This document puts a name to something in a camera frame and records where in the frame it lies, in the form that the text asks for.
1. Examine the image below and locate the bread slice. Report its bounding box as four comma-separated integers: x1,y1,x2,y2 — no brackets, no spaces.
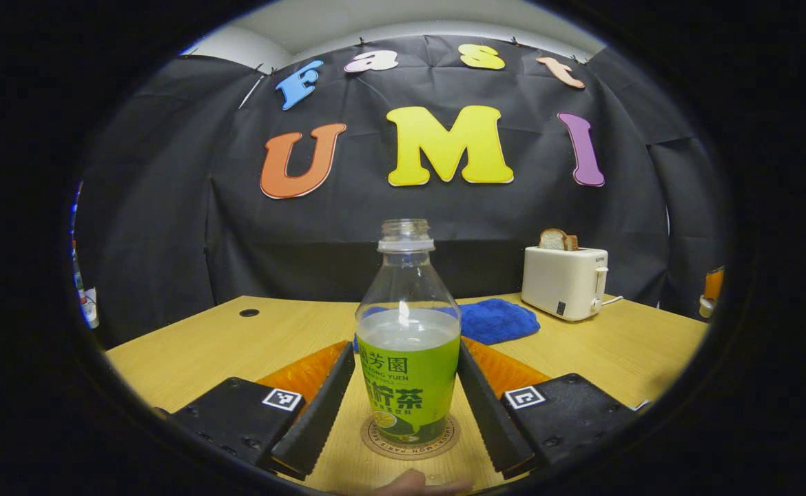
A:
539,228,579,251

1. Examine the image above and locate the round wooden coaster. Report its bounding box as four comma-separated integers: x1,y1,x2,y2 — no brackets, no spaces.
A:
360,413,460,460

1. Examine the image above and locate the white toaster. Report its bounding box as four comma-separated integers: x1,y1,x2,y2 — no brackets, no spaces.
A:
521,246,609,322

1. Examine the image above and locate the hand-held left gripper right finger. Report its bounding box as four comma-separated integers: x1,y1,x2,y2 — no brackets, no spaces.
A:
457,338,641,481

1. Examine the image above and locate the green label water bottle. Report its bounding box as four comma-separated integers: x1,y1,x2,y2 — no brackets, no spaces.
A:
355,219,462,445

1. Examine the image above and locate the blue towel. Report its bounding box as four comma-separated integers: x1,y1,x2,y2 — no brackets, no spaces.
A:
353,298,541,347

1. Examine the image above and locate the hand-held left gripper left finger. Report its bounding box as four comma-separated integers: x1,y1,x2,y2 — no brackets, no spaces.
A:
169,341,357,482

